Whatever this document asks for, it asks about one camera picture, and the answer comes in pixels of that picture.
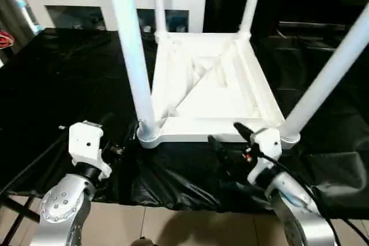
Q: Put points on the black work mat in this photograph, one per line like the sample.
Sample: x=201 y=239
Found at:
x=57 y=84

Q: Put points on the black folding table frame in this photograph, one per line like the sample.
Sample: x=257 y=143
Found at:
x=17 y=217

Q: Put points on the white plastic table top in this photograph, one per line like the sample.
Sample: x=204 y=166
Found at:
x=213 y=96

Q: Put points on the black flat bar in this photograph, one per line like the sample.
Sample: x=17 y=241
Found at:
x=323 y=26

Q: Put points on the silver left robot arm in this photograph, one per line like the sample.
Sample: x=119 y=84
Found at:
x=63 y=205

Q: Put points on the white plastic table leg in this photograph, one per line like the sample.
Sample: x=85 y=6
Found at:
x=252 y=4
x=159 y=4
x=328 y=73
x=130 y=38

